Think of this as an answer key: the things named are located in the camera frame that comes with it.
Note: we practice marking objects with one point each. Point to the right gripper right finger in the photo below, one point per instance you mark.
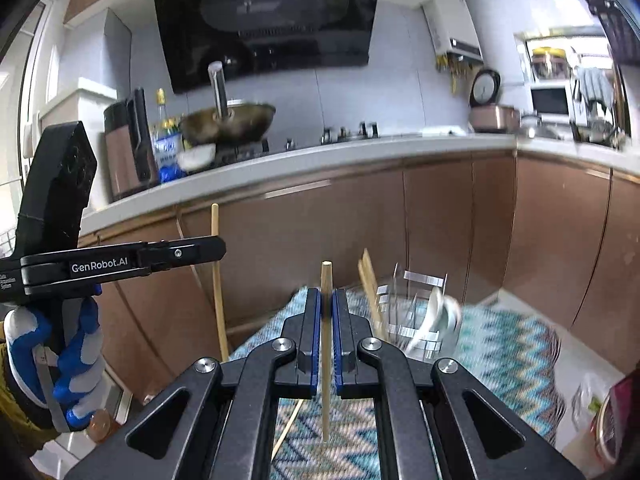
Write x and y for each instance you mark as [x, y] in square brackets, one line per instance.
[435, 420]

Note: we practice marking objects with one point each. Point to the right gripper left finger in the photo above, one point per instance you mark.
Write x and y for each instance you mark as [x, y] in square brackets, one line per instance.
[216, 420]

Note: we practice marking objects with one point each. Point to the bamboo chopstick three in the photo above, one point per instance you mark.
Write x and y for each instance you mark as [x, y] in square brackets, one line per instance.
[287, 428]

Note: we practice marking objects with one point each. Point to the white ceramic spoon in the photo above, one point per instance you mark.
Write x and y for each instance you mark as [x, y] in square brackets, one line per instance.
[432, 315]

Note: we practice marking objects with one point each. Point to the bamboo chopstick one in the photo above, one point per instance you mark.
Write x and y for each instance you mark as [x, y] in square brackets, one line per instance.
[326, 287]

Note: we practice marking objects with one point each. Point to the bamboo chopstick two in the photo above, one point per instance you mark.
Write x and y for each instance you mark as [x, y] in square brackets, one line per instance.
[217, 290]

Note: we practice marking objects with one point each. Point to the bamboo chopstick five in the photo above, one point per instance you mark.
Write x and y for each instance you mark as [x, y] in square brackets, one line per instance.
[370, 271]

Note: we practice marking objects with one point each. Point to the bamboo chopstick four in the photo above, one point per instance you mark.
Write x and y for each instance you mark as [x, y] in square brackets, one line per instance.
[376, 320]

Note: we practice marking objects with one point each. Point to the light blue ceramic spoon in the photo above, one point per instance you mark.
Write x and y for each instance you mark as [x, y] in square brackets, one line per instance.
[447, 328]

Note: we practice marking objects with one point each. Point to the olive sleeve left forearm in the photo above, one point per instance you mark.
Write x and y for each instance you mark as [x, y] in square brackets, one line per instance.
[30, 425]

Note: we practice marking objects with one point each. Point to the blue white gloved left hand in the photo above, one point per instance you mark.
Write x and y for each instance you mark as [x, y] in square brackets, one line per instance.
[80, 387]

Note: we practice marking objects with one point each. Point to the brown electric kettle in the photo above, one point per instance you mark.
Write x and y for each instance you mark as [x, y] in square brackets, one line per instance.
[130, 158]

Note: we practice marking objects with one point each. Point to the amber glass bottle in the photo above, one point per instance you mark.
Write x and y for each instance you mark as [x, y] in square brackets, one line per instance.
[102, 425]

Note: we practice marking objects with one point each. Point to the white appliance box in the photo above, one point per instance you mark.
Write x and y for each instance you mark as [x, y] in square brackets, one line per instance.
[85, 101]

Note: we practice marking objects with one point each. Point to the cooking oil bottle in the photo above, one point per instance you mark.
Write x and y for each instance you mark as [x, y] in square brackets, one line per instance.
[167, 142]

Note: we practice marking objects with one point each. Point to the white bowl on stove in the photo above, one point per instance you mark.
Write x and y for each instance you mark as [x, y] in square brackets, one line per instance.
[197, 158]

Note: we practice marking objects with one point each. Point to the red trash bin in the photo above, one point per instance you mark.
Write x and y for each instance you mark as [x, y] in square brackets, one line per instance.
[606, 445]

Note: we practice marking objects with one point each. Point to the black range hood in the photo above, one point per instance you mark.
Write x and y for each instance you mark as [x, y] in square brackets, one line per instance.
[259, 36]

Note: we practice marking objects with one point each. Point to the pink rice cooker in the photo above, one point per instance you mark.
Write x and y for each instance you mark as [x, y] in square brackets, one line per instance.
[486, 114]

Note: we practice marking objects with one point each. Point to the white microwave oven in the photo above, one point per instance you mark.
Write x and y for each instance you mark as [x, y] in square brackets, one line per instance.
[552, 101]

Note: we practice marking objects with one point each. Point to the blue hanging towel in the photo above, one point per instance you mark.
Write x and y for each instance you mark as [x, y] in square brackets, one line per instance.
[595, 88]

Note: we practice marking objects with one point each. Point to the steel pot with yellow lid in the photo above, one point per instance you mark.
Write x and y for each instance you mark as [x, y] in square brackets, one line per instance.
[550, 63]

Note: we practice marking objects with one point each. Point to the white water heater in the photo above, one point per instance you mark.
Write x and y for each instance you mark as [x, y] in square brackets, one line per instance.
[452, 30]

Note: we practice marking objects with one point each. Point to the wire utensil basket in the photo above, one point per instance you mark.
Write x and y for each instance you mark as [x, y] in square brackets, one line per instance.
[403, 298]

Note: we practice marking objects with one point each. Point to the brass wok with handle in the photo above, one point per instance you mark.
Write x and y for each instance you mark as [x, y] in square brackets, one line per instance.
[233, 122]

